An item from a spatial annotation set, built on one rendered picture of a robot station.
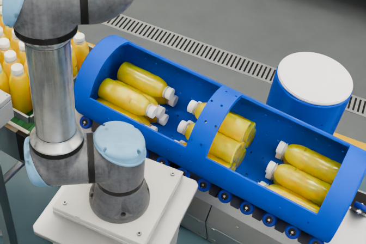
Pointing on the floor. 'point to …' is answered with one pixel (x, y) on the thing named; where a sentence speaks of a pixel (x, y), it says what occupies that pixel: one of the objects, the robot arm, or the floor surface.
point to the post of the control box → (6, 215)
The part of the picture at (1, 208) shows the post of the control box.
